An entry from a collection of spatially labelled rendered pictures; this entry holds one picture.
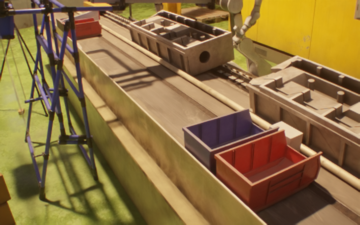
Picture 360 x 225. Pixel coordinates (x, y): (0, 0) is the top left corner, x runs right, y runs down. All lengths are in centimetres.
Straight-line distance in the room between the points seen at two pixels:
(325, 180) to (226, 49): 122
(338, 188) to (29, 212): 187
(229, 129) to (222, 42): 92
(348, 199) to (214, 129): 57
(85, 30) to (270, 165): 241
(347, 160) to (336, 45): 290
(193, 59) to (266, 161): 101
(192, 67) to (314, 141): 99
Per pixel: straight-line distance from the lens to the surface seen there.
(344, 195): 128
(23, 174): 277
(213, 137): 136
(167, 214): 169
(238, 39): 311
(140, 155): 167
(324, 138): 138
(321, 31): 426
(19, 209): 244
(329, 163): 136
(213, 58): 218
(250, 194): 102
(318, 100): 151
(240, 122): 142
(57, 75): 207
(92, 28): 331
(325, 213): 118
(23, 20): 827
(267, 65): 356
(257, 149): 123
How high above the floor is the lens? 152
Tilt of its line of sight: 27 degrees down
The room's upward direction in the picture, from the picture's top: 1 degrees counter-clockwise
